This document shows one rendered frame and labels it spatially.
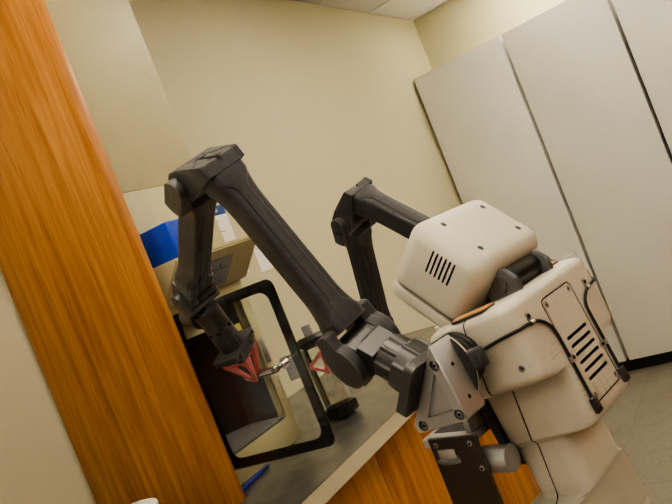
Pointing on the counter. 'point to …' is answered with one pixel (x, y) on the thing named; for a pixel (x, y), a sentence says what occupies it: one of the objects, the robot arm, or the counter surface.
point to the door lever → (273, 368)
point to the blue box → (161, 242)
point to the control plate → (221, 269)
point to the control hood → (242, 249)
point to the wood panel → (94, 289)
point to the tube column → (121, 90)
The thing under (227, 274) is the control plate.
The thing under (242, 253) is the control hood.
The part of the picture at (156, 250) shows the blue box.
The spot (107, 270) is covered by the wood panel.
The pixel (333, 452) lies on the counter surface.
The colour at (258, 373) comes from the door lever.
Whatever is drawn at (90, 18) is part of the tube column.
